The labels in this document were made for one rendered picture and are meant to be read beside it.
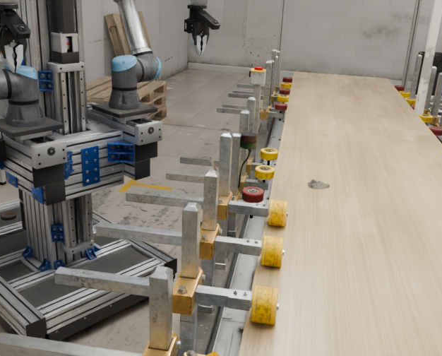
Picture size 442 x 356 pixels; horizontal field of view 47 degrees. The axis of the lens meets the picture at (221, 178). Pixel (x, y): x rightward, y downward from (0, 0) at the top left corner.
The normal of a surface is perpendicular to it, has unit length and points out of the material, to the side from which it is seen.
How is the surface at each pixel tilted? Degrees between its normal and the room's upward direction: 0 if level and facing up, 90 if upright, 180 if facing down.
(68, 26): 90
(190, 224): 90
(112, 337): 0
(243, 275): 0
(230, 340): 0
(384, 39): 90
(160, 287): 90
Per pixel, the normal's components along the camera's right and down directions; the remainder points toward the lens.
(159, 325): -0.16, 0.35
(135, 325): 0.04, -0.93
